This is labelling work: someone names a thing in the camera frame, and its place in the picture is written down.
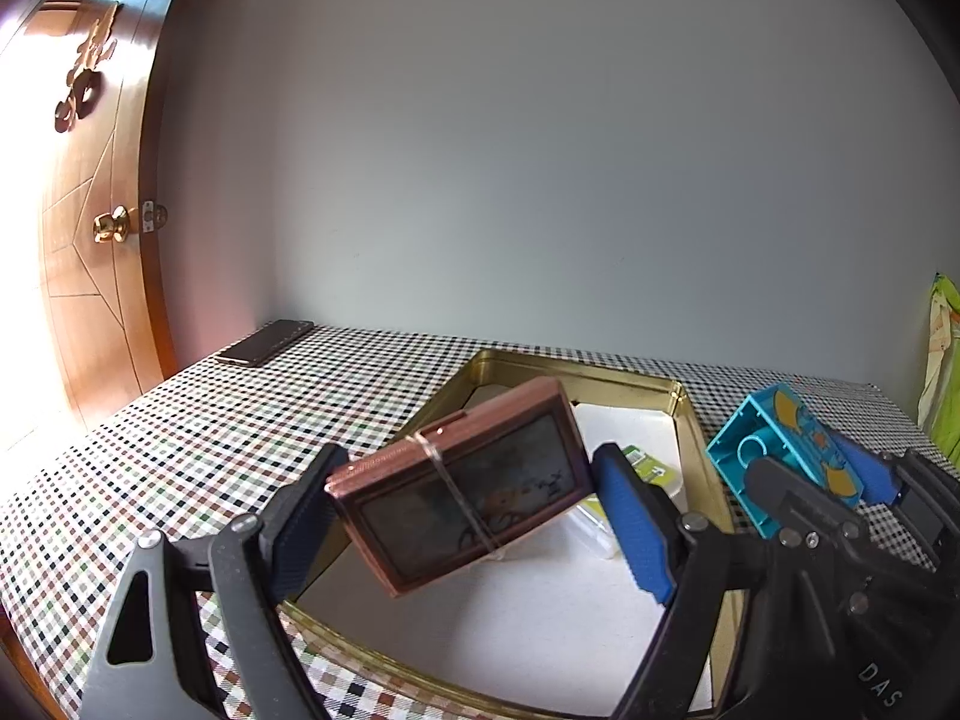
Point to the checkered tablecloth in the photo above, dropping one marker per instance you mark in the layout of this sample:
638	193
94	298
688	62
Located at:
213	442

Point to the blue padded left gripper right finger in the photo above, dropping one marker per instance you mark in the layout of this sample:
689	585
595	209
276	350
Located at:
688	565

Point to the brass door knob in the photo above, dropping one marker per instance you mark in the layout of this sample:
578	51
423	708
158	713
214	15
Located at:
113	227

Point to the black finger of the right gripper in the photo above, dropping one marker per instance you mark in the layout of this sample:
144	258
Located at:
811	525

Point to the wooden door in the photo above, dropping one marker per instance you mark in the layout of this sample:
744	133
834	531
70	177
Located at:
104	303

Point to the cyan toy building block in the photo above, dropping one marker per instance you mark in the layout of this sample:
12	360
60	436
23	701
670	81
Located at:
774	422

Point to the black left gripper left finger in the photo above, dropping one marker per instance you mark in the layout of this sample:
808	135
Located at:
151	659

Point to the gold metal tin tray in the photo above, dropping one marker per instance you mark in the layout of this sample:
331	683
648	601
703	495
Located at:
675	419

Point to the dark smartphone on table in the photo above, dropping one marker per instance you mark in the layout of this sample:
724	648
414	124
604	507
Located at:
266	342

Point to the green patterned hanging cloth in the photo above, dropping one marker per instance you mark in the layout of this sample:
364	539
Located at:
939	402

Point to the copper brown card box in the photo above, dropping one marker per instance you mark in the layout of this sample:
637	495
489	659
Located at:
464	488

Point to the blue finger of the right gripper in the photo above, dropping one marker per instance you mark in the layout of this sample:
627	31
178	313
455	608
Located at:
877	478

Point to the dark red door ornament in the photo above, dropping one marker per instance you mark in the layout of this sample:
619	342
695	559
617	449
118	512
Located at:
85	81

